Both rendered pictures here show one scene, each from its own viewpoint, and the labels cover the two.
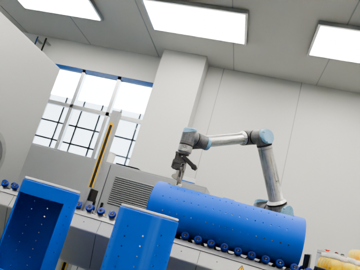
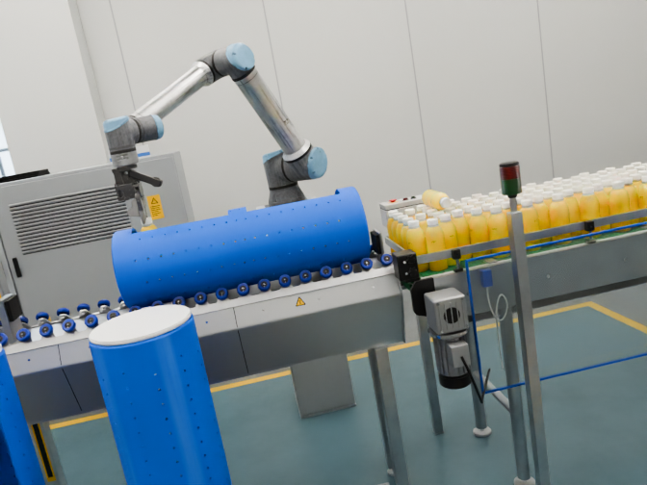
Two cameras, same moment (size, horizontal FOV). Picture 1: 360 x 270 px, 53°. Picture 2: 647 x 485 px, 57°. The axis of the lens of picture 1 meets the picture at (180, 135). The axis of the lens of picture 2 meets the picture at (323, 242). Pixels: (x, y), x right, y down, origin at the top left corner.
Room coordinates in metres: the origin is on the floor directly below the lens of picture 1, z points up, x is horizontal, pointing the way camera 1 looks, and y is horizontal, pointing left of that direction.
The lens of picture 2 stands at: (0.05, 0.07, 1.50)
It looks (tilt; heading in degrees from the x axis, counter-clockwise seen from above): 12 degrees down; 340
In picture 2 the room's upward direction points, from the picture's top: 10 degrees counter-clockwise
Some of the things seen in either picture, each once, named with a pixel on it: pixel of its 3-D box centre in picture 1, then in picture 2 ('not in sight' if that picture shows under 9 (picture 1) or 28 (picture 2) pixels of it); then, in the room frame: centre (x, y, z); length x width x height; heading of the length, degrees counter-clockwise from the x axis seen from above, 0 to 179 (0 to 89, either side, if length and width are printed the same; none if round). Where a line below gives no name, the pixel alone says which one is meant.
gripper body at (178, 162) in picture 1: (180, 161); (128, 183); (2.27, -0.05, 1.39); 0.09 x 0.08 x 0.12; 77
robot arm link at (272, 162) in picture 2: (262, 210); (280, 166); (2.91, -0.81, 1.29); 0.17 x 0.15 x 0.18; 31
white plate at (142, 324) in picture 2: (150, 212); (141, 323); (1.72, 0.04, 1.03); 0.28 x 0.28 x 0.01
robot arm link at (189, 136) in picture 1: (188, 136); (119, 135); (2.26, -0.06, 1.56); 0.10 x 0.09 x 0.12; 121
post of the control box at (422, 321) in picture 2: not in sight; (423, 331); (2.26, -1.13, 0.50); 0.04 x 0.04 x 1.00; 77
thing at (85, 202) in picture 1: (89, 200); (12, 318); (2.33, 0.44, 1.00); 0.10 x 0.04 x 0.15; 167
